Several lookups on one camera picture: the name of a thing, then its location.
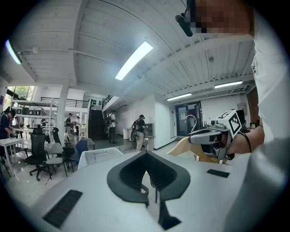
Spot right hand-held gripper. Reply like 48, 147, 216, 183
187, 109, 242, 160

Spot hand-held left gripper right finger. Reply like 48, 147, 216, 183
145, 150, 191, 230

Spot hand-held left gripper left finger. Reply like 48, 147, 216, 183
106, 151, 150, 207

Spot wooden clothes hanger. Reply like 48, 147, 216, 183
167, 114, 228, 164

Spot clear plastic storage bin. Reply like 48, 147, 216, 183
78, 147, 125, 170

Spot person's right forearm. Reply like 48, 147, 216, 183
228, 126, 265, 155

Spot person's right hand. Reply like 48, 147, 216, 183
217, 134, 234, 150

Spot dark glass door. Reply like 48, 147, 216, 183
175, 101, 203, 139

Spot long ceiling light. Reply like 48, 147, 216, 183
5, 39, 22, 65
214, 81, 243, 89
115, 41, 154, 80
166, 92, 192, 102

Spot blue back chair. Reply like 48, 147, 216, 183
75, 140, 89, 164

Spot dark staircase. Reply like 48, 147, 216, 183
87, 109, 107, 140

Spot black mesh chair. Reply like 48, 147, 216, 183
52, 127, 76, 172

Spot grey seat chair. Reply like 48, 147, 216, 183
46, 142, 68, 178

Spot person's light grey shirt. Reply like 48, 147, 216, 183
223, 9, 290, 232

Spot black office chair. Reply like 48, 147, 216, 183
24, 127, 53, 181

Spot black railing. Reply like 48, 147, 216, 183
40, 97, 89, 109

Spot white table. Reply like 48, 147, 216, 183
0, 137, 25, 177

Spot white shelf rack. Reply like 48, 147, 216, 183
10, 98, 58, 136

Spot person's head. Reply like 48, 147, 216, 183
194, 0, 256, 36

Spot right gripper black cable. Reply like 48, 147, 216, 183
240, 130, 252, 153

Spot black head camera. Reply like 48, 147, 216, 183
175, 0, 197, 38

